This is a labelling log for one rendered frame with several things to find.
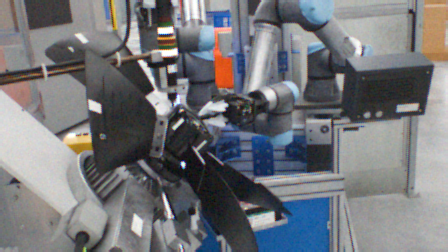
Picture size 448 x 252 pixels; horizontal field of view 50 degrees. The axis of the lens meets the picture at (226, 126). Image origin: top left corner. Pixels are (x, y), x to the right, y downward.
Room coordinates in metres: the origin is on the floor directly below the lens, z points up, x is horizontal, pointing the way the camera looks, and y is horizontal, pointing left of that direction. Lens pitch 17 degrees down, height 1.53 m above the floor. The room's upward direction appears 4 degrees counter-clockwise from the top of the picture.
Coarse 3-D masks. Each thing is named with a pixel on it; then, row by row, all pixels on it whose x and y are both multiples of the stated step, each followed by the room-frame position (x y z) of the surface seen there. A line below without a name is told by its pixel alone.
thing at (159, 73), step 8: (152, 56) 1.10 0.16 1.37; (160, 56) 1.12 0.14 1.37; (152, 64) 1.11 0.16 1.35; (160, 64) 1.11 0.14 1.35; (160, 72) 1.12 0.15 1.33; (160, 80) 1.12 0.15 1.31; (160, 88) 1.12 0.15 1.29; (168, 88) 1.12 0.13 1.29; (176, 88) 1.12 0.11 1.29; (184, 88) 1.13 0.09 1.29
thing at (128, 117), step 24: (96, 72) 0.82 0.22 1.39; (96, 96) 0.79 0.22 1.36; (120, 96) 0.86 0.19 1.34; (144, 96) 0.94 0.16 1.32; (96, 120) 0.77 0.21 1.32; (120, 120) 0.83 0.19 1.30; (144, 120) 0.91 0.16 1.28; (96, 144) 0.74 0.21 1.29; (120, 144) 0.82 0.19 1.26; (144, 144) 0.90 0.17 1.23; (96, 168) 0.72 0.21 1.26
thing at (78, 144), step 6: (66, 138) 1.49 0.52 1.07; (72, 138) 1.48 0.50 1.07; (78, 138) 1.48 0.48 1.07; (84, 138) 1.47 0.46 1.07; (90, 138) 1.47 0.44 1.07; (66, 144) 1.43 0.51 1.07; (72, 144) 1.43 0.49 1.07; (78, 144) 1.43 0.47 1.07; (84, 144) 1.44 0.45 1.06; (90, 144) 1.44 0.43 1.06; (72, 150) 1.43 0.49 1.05; (78, 150) 1.43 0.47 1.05; (84, 150) 1.43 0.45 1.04; (90, 150) 1.44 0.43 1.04
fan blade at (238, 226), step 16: (208, 176) 0.93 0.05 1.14; (208, 192) 0.94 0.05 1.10; (224, 192) 0.86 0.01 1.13; (208, 208) 0.94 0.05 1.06; (224, 208) 0.88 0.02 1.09; (240, 208) 0.78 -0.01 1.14; (224, 224) 0.89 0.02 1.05; (240, 224) 0.82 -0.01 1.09; (240, 240) 0.84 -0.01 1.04; (256, 240) 0.75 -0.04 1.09
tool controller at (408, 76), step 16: (352, 64) 1.53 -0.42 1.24; (368, 64) 1.52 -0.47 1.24; (384, 64) 1.52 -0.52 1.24; (400, 64) 1.51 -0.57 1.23; (416, 64) 1.51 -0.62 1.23; (432, 64) 1.50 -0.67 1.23; (352, 80) 1.52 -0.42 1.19; (368, 80) 1.49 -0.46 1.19; (384, 80) 1.49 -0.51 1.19; (400, 80) 1.50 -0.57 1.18; (416, 80) 1.51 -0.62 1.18; (352, 96) 1.51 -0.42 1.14; (368, 96) 1.51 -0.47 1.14; (384, 96) 1.51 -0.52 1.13; (400, 96) 1.52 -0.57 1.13; (416, 96) 1.52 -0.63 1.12; (352, 112) 1.52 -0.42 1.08; (368, 112) 1.50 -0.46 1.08; (384, 112) 1.53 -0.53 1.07; (400, 112) 1.53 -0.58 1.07; (416, 112) 1.54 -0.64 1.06
